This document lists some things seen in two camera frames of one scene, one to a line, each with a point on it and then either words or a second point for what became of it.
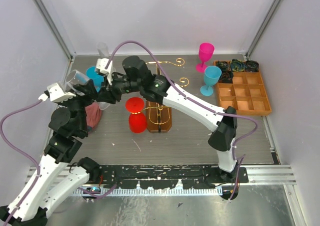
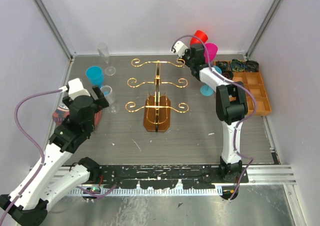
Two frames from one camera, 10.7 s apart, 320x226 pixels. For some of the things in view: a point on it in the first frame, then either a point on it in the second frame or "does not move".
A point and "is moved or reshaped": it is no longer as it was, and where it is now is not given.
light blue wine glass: [97, 78] does not move
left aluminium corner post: [51, 22] does not move
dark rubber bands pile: [228, 68] does not move
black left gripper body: [78, 103] -> [101, 102]
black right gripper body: [122, 84] -> [187, 60]
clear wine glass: [103, 48] does not move
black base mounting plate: [184, 176] does not move
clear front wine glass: [74, 77] is moved or reshaped
